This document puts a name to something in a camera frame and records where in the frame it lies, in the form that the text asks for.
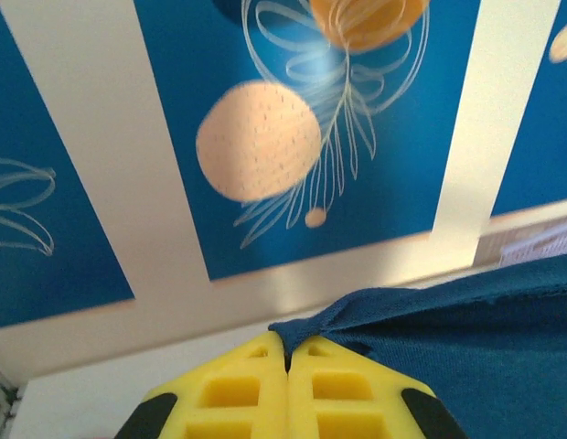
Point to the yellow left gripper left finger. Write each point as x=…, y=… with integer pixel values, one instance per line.
x=228, y=398

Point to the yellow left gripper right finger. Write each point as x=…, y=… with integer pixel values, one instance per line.
x=347, y=393

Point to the navy blue t-shirt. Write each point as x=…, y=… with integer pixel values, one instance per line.
x=494, y=356

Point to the lavender perforated plastic basket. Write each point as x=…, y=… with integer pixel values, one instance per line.
x=539, y=244

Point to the aluminium frame post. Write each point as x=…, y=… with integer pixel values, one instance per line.
x=0, y=402

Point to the blue wall panel lily print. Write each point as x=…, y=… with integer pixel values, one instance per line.
x=59, y=228

